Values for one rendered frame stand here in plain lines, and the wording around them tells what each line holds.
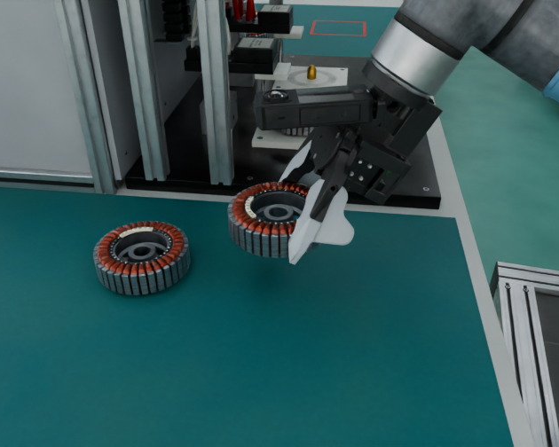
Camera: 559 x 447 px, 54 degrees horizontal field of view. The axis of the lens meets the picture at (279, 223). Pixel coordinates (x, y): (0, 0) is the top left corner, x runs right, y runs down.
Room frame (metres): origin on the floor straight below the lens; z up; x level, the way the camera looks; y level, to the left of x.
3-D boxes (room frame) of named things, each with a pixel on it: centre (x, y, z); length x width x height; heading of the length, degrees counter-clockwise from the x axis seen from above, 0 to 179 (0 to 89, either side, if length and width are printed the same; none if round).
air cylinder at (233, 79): (1.15, 0.08, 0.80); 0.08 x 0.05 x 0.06; 173
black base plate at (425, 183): (1.01, -0.04, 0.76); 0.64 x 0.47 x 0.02; 173
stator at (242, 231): (0.51, 0.00, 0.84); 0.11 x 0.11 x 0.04
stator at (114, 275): (0.53, 0.17, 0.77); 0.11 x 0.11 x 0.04
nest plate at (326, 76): (1.13, -0.07, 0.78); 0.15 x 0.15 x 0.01; 83
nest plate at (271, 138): (0.89, -0.04, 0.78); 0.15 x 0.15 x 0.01; 83
